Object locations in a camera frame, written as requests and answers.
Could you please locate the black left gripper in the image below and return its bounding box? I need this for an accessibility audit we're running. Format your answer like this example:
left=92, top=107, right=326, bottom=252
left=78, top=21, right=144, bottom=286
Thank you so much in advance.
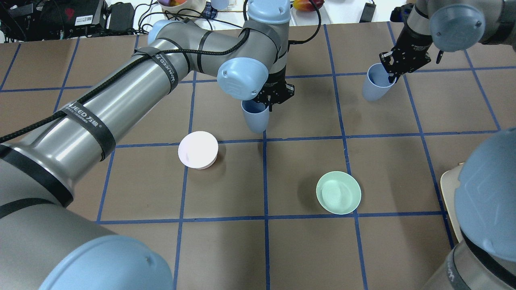
left=254, top=80, right=295, bottom=112

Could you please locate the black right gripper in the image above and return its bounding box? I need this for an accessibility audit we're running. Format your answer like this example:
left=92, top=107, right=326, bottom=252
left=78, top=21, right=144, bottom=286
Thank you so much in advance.
left=379, top=43, right=431, bottom=84

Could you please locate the blue cup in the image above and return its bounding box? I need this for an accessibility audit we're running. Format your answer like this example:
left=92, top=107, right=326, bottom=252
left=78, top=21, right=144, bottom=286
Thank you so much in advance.
left=241, top=100, right=270, bottom=134
left=362, top=63, right=396, bottom=102

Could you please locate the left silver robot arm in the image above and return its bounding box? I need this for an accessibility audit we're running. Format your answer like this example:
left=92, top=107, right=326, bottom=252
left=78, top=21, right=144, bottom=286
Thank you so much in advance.
left=0, top=0, right=291, bottom=290

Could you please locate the black power adapter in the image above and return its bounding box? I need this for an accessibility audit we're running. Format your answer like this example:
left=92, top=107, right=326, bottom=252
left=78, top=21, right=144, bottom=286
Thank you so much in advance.
left=359, top=1, right=376, bottom=23

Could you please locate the pink bowl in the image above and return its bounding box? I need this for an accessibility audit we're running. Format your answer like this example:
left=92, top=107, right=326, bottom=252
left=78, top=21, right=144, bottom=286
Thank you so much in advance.
left=178, top=131, right=219, bottom=170

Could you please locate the red yellow mango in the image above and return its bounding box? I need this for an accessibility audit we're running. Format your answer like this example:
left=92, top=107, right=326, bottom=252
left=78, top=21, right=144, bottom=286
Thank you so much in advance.
left=292, top=0, right=325, bottom=12

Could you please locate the mint green bowl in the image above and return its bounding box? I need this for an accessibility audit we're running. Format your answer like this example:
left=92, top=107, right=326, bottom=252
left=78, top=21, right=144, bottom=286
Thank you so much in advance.
left=316, top=171, right=362, bottom=215

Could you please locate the cream white toaster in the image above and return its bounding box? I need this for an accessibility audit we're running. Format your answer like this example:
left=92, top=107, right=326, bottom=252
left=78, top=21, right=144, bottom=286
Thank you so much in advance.
left=440, top=163, right=463, bottom=242

